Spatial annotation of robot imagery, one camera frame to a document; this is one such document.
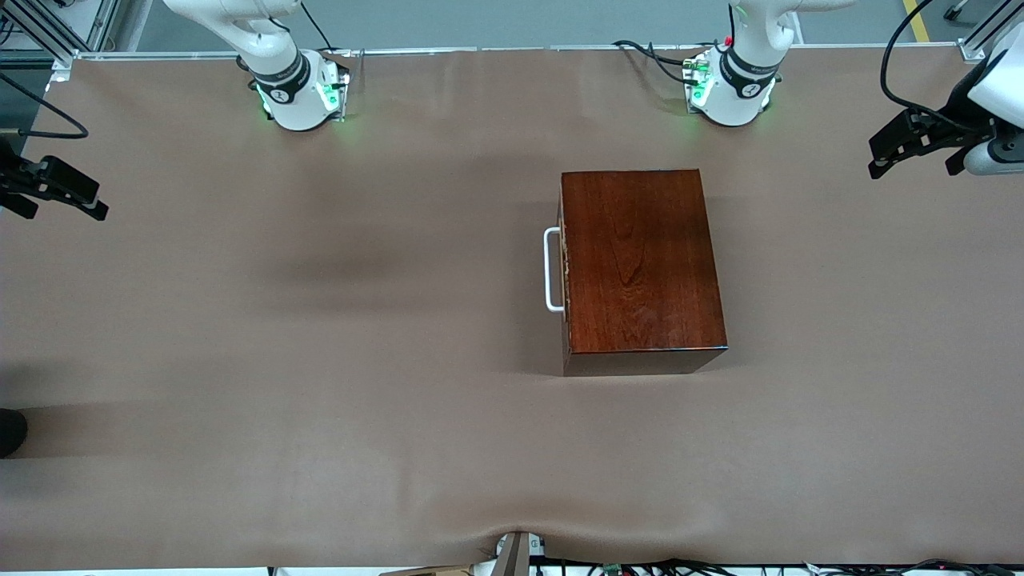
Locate aluminium frame strut with bracket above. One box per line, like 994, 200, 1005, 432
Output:
944, 0, 1024, 63

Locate aluminium frame struts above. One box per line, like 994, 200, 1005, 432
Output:
0, 0, 153, 71

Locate black round object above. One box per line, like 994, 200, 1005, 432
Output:
0, 408, 29, 458

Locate dark wooden cabinet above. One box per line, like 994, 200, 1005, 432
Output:
558, 168, 729, 377

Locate brown table cover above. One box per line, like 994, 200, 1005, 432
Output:
0, 46, 1024, 573

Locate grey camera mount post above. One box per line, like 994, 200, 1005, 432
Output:
492, 530, 546, 576

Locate black right base cable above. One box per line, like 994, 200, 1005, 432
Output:
300, 0, 337, 53

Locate wooden drawer with white handle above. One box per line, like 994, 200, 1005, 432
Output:
544, 226, 569, 314

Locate black left base cables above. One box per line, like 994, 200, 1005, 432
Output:
612, 38, 721, 85

